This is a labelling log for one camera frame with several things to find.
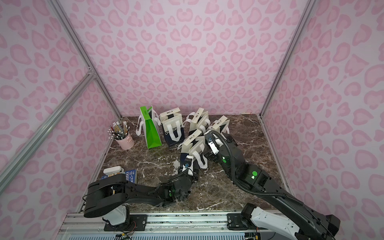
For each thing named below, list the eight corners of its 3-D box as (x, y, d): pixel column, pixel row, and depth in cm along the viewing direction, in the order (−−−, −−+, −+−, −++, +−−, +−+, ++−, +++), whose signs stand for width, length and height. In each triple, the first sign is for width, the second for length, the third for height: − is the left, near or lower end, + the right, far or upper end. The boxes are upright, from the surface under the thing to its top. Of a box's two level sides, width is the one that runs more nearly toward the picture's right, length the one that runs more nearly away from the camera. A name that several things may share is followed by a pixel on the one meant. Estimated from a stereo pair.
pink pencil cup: (117, 151, 102) (105, 136, 88) (123, 137, 110) (112, 121, 96) (133, 151, 102) (123, 136, 88) (138, 137, 109) (129, 121, 96)
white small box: (106, 174, 92) (102, 172, 89) (108, 169, 94) (105, 166, 91) (122, 174, 92) (119, 172, 88) (123, 169, 94) (121, 166, 91)
